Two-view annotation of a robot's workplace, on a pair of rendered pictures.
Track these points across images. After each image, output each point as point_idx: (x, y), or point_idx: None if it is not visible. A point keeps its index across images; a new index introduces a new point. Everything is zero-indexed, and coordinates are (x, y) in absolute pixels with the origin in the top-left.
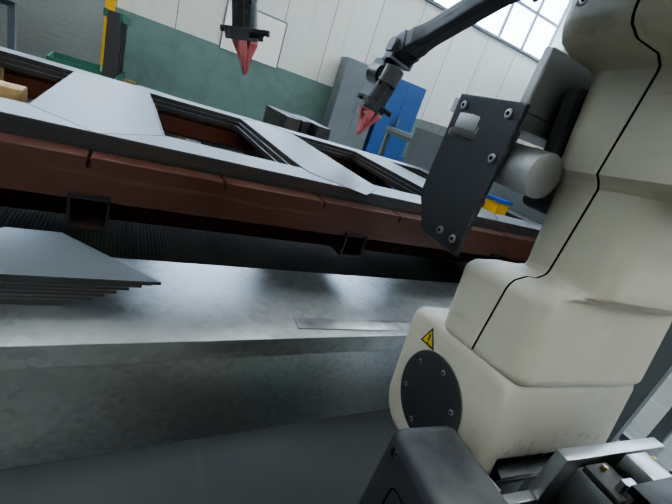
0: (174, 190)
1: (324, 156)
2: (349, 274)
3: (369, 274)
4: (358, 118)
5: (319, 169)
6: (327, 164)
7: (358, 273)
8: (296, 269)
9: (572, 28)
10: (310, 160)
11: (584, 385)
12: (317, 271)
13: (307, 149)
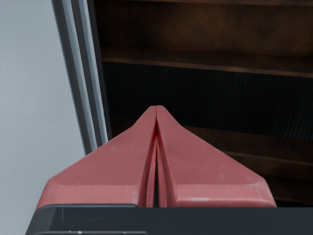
0: None
1: (54, 106)
2: (217, 83)
3: (264, 82)
4: (117, 136)
5: (17, 224)
6: (41, 187)
7: (240, 79)
8: (129, 72)
9: None
10: (5, 182)
11: None
12: (161, 76)
13: (4, 54)
